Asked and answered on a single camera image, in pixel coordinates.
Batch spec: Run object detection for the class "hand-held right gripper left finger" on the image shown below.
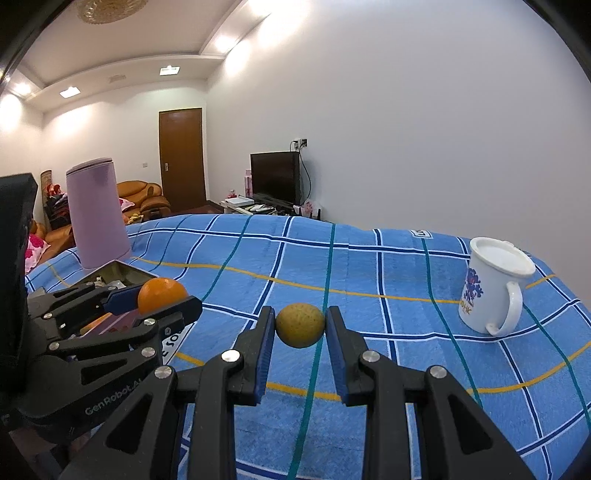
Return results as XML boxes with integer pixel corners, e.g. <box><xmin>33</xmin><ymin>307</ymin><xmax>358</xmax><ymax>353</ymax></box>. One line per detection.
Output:
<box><xmin>58</xmin><ymin>305</ymin><xmax>277</xmax><ymax>480</ymax></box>

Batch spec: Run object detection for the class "black flat television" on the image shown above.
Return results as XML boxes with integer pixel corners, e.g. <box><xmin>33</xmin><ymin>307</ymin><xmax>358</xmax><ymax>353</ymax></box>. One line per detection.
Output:
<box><xmin>250</xmin><ymin>151</ymin><xmax>301</xmax><ymax>206</ymax></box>

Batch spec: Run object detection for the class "chair piled with clothes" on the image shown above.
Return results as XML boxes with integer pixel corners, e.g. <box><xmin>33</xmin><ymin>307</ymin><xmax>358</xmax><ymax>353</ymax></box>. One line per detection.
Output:
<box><xmin>41</xmin><ymin>171</ymin><xmax>70</xmax><ymax>229</ymax></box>

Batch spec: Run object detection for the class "low television stand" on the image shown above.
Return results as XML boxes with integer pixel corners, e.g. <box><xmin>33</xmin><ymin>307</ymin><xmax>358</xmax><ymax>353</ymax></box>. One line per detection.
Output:
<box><xmin>219</xmin><ymin>198</ymin><xmax>331</xmax><ymax>220</ymax></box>

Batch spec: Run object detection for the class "round golden ceiling lamp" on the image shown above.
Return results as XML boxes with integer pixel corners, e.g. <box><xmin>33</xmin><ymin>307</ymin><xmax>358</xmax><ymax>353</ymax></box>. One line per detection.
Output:
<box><xmin>76</xmin><ymin>0</ymin><xmax>148</xmax><ymax>24</ymax></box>

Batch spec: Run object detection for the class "orange leather armchair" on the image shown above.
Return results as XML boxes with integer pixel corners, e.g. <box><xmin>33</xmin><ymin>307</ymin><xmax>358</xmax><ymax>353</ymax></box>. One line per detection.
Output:
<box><xmin>116</xmin><ymin>181</ymin><xmax>171</xmax><ymax>222</ymax></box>

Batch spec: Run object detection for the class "blue plaid cloth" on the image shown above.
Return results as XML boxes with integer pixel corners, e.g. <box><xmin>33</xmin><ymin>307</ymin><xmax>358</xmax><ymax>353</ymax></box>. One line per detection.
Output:
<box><xmin>25</xmin><ymin>213</ymin><xmax>591</xmax><ymax>480</ymax></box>

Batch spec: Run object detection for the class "brown wooden door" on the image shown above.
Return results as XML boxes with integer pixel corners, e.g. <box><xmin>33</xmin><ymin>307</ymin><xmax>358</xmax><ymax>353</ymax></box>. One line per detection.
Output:
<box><xmin>159</xmin><ymin>108</ymin><xmax>207</xmax><ymax>214</ymax></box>

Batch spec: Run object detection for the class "small orange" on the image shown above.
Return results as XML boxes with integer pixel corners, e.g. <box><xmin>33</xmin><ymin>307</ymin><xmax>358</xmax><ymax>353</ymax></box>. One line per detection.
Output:
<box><xmin>137</xmin><ymin>277</ymin><xmax>188</xmax><ymax>315</ymax></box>

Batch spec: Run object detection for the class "pink metal tin box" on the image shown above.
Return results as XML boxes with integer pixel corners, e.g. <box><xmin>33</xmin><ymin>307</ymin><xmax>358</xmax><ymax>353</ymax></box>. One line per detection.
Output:
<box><xmin>76</xmin><ymin>260</ymin><xmax>162</xmax><ymax>344</ymax></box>

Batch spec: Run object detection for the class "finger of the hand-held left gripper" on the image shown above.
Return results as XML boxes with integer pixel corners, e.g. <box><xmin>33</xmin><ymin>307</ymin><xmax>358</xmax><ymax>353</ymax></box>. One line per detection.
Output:
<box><xmin>46</xmin><ymin>298</ymin><xmax>203</xmax><ymax>361</ymax></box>
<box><xmin>28</xmin><ymin>284</ymin><xmax>141</xmax><ymax>337</ymax></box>

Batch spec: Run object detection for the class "orange leather sofa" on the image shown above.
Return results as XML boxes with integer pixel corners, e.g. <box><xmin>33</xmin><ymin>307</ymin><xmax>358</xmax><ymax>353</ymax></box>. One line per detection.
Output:
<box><xmin>28</xmin><ymin>222</ymin><xmax>75</xmax><ymax>264</ymax></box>

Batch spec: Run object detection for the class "white mug with blue print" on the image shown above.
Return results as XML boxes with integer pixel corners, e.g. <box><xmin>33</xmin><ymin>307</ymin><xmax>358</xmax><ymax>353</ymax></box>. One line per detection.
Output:
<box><xmin>458</xmin><ymin>237</ymin><xmax>536</xmax><ymax>336</ymax></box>

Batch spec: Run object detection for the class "small yellow-brown round fruit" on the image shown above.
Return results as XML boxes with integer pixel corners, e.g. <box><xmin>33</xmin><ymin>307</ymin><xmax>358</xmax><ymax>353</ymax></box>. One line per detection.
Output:
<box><xmin>276</xmin><ymin>303</ymin><xmax>326</xmax><ymax>349</ymax></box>

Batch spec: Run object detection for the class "black power cable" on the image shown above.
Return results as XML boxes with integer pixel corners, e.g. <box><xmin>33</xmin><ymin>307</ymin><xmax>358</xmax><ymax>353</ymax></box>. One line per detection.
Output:
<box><xmin>299</xmin><ymin>148</ymin><xmax>315</xmax><ymax>204</ymax></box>

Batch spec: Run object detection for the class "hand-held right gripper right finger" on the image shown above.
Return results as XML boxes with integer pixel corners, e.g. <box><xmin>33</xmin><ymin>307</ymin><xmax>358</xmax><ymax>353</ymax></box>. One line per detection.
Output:
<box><xmin>325</xmin><ymin>305</ymin><xmax>539</xmax><ymax>480</ymax></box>

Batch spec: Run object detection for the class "pink electric kettle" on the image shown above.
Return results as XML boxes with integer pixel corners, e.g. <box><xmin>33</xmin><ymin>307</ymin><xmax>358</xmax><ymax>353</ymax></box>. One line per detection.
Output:
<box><xmin>65</xmin><ymin>158</ymin><xmax>132</xmax><ymax>270</ymax></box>

